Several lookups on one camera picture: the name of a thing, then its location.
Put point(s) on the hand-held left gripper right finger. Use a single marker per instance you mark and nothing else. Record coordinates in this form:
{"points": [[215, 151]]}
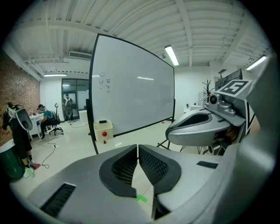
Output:
{"points": [[188, 175]]}

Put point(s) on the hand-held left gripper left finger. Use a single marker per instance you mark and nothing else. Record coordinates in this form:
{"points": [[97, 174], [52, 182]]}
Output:
{"points": [[87, 188]]}

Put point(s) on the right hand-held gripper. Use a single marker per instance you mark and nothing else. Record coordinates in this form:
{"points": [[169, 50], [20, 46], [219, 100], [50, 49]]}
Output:
{"points": [[227, 109]]}

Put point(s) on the cream plastic box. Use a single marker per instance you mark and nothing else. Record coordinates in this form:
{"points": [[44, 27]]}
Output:
{"points": [[98, 133]]}

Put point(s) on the whiteboard on black stand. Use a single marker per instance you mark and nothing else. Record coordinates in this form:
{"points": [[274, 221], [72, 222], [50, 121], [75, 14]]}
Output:
{"points": [[135, 92]]}

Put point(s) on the black coat rack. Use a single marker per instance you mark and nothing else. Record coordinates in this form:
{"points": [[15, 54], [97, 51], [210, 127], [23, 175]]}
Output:
{"points": [[206, 87]]}

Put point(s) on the green floor tape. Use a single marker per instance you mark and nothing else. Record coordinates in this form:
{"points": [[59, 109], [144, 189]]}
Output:
{"points": [[142, 198]]}

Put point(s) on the white power strip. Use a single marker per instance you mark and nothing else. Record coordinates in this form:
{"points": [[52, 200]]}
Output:
{"points": [[56, 146]]}

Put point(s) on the pink object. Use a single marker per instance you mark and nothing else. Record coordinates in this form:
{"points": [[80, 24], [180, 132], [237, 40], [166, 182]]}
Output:
{"points": [[36, 166]]}

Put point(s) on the red round magnet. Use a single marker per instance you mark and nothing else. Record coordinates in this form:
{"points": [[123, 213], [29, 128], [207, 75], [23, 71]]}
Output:
{"points": [[104, 133]]}

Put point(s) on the green plastic bottle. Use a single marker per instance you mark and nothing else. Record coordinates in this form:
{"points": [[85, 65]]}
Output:
{"points": [[29, 172]]}

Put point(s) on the white cabinet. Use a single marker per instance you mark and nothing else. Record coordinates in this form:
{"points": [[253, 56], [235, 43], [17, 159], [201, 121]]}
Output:
{"points": [[83, 116]]}

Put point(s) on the ceiling light tube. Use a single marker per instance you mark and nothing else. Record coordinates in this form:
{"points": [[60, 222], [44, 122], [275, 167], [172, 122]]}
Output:
{"points": [[256, 62], [171, 54], [54, 75]]}

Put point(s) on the black office chair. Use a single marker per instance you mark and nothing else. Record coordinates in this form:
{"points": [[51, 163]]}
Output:
{"points": [[55, 120]]}

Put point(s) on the green barrel with white top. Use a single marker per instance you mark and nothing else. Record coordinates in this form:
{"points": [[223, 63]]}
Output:
{"points": [[11, 162]]}

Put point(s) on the white desk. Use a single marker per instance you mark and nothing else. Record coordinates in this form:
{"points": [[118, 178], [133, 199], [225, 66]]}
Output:
{"points": [[36, 119]]}

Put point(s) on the black framed glass door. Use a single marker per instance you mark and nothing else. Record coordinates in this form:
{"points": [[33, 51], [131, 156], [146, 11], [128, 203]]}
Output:
{"points": [[81, 94]]}

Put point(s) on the ceiling air vent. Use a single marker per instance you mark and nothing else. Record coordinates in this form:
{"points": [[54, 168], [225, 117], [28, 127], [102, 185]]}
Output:
{"points": [[79, 55]]}

